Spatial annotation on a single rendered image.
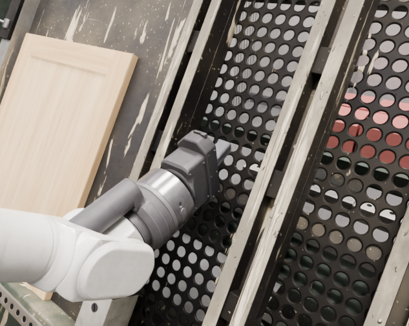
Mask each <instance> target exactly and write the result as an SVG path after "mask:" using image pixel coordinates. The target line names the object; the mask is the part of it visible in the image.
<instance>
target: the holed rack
mask: <svg viewBox="0 0 409 326"><path fill-rule="evenodd" d="M0 304H2V306H3V307H4V308H5V309H6V310H7V311H8V312H9V313H10V314H11V315H12V316H13V317H14V318H15V319H16V320H17V321H18V322H19V323H20V324H21V325H22V326H42V324H40V322H38V321H37V320H36V319H35V317H33V315H31V313H29V311H27V310H26V309H25V308H24V306H22V304H20V302H18V300H16V299H15V297H13V295H11V293H9V291H7V289H6V288H5V287H4V286H2V284H0Z"/></svg>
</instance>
